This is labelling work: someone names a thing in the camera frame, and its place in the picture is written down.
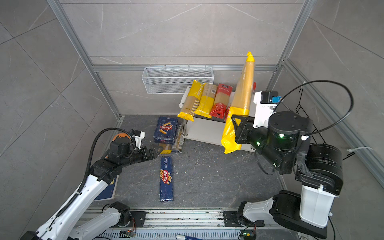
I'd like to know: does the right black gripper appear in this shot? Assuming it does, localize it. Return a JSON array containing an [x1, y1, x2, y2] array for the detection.
[[231, 112, 289, 172]]

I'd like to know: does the yellow pasta bag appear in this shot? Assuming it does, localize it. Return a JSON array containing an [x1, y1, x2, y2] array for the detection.
[[221, 52, 255, 154]]

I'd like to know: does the blue Barilla rigatoni box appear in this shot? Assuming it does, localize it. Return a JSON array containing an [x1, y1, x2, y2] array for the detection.
[[153, 116, 178, 144]]

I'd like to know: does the red spaghetti bag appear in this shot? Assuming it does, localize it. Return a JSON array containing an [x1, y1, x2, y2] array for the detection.
[[210, 84, 233, 119], [225, 82, 257, 118]]

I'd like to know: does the blue Barilla spaghetti box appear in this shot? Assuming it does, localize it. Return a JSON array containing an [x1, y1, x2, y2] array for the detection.
[[160, 156, 174, 202]]

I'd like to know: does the clear labelled spaghetti bag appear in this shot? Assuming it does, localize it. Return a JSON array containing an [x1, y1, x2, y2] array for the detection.
[[171, 125, 185, 153]]

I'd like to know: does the yellow barcode spaghetti bag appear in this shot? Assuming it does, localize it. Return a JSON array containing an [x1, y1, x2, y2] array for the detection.
[[195, 83, 218, 119]]

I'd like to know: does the yellow Pastatime spaghetti bag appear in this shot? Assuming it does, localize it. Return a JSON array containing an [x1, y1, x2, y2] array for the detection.
[[178, 80, 204, 121]]

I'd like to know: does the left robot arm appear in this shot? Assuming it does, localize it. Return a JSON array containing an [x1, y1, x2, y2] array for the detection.
[[21, 128, 163, 240]]

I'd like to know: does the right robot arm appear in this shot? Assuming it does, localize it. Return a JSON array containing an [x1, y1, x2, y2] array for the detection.
[[227, 91, 344, 240]]

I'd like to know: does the white two-tier shelf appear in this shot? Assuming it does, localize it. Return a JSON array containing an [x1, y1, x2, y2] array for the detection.
[[179, 85, 275, 153]]

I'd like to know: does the orange shark plush toy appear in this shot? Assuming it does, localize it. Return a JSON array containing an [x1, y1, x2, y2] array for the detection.
[[113, 133, 131, 144]]

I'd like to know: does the blue Chinese book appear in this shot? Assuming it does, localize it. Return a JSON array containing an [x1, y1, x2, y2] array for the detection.
[[94, 176, 119, 202]]

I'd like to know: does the blue marker pen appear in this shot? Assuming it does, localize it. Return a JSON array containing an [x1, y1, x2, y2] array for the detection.
[[176, 235, 202, 240]]

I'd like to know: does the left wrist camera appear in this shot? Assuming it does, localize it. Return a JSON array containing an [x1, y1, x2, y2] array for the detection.
[[132, 130, 145, 150]]

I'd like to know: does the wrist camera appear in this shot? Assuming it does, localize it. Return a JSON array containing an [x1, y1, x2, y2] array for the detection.
[[253, 91, 282, 128], [132, 130, 145, 150]]

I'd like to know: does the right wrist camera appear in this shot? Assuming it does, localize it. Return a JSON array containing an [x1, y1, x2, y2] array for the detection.
[[253, 91, 282, 128]]

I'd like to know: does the black wire hook rack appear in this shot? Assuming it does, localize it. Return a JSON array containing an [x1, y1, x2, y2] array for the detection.
[[295, 88, 356, 161]]

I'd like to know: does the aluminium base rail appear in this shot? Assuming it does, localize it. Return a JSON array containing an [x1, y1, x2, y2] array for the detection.
[[55, 209, 301, 240]]

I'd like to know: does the white wire mesh basket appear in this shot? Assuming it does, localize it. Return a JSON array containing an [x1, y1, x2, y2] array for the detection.
[[142, 67, 214, 95]]

